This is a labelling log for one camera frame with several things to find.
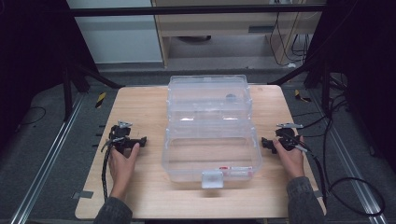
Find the yellow black striped tape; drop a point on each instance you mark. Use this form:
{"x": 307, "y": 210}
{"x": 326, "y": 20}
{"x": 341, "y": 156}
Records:
{"x": 100, "y": 100}
{"x": 300, "y": 97}

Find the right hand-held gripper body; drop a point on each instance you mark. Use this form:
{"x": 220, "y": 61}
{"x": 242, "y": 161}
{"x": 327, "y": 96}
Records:
{"x": 288, "y": 140}

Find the clear plastic storage box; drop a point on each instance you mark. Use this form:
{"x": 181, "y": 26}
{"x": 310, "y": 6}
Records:
{"x": 211, "y": 146}

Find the white cabinet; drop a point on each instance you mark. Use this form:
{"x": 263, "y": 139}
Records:
{"x": 121, "y": 40}

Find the black horizontal bar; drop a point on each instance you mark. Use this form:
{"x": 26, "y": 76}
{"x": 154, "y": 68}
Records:
{"x": 186, "y": 11}

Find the person's left hand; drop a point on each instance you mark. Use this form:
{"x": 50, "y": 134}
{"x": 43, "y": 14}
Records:
{"x": 122, "y": 168}

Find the grey tape strip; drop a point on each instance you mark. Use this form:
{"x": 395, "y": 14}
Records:
{"x": 82, "y": 194}

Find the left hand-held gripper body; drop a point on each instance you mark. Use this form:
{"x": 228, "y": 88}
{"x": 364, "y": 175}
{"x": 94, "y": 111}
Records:
{"x": 120, "y": 134}

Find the aluminium floor rail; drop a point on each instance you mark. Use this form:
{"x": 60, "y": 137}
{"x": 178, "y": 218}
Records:
{"x": 46, "y": 161}
{"x": 351, "y": 161}

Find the light wooden desk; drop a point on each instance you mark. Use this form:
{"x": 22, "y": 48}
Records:
{"x": 236, "y": 28}

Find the black metal stand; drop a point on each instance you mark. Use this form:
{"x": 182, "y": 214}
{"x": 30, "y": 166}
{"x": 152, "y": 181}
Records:
{"x": 323, "y": 87}
{"x": 67, "y": 93}

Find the person's right hand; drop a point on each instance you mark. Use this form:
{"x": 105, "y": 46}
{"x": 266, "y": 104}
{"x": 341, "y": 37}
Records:
{"x": 292, "y": 163}

